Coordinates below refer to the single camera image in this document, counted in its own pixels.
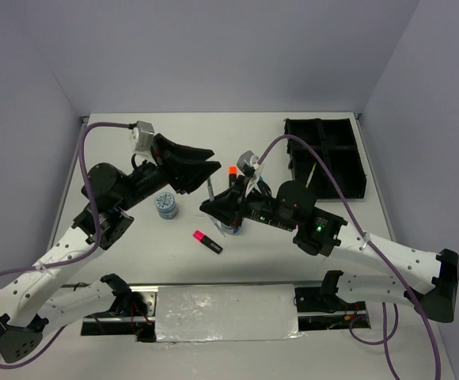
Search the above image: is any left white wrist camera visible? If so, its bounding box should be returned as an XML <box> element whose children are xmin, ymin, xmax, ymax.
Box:
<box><xmin>130</xmin><ymin>121</ymin><xmax>155</xmax><ymax>159</ymax></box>

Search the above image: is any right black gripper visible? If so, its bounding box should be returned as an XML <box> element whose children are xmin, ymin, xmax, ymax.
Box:
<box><xmin>199</xmin><ymin>174</ymin><xmax>296</xmax><ymax>231</ymax></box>

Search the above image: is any left blue glitter jar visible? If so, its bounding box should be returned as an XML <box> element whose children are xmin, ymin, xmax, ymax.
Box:
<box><xmin>154</xmin><ymin>192</ymin><xmax>178</xmax><ymax>219</ymax></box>

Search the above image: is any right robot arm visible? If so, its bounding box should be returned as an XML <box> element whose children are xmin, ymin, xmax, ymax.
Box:
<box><xmin>199</xmin><ymin>176</ymin><xmax>459</xmax><ymax>323</ymax></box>

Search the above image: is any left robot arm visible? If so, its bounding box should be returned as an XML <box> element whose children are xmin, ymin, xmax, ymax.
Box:
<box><xmin>0</xmin><ymin>134</ymin><xmax>221</xmax><ymax>368</ymax></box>

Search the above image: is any pink highlighter marker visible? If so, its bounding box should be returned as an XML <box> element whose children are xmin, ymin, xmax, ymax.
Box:
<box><xmin>192</xmin><ymin>230</ymin><xmax>223</xmax><ymax>254</ymax></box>

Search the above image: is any yellow green pen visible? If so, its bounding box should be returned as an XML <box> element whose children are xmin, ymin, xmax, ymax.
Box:
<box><xmin>305</xmin><ymin>161</ymin><xmax>317</xmax><ymax>188</ymax></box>

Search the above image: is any silver foil tape strip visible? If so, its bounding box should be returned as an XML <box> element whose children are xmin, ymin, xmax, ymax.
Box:
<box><xmin>155</xmin><ymin>284</ymin><xmax>302</xmax><ymax>343</ymax></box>

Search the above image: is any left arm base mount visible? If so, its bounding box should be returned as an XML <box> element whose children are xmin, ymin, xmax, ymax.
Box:
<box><xmin>81</xmin><ymin>274</ymin><xmax>157</xmax><ymax>343</ymax></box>

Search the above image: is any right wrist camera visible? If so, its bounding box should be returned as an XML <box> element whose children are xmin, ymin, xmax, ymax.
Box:
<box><xmin>237</xmin><ymin>150</ymin><xmax>264</xmax><ymax>189</ymax></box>

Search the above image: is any orange highlighter marker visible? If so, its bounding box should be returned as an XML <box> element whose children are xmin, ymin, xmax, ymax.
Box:
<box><xmin>228</xmin><ymin>165</ymin><xmax>238</xmax><ymax>188</ymax></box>

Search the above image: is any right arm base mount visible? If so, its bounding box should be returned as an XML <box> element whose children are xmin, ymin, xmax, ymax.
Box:
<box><xmin>293</xmin><ymin>286</ymin><xmax>370</xmax><ymax>332</ymax></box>

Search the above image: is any black divided organizer tray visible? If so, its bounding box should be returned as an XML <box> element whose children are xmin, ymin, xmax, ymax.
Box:
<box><xmin>284</xmin><ymin>118</ymin><xmax>366</xmax><ymax>200</ymax></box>

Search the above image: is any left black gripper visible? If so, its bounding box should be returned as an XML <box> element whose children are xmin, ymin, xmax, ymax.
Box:
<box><xmin>116</xmin><ymin>133</ymin><xmax>221</xmax><ymax>211</ymax></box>

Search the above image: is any blue clear pen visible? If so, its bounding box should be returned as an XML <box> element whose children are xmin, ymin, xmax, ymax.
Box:
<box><xmin>208</xmin><ymin>215</ymin><xmax>226</xmax><ymax>237</ymax></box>

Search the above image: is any blue highlighter marker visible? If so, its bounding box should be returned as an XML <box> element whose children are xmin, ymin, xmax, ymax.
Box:
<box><xmin>257</xmin><ymin>178</ymin><xmax>268</xmax><ymax>192</ymax></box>

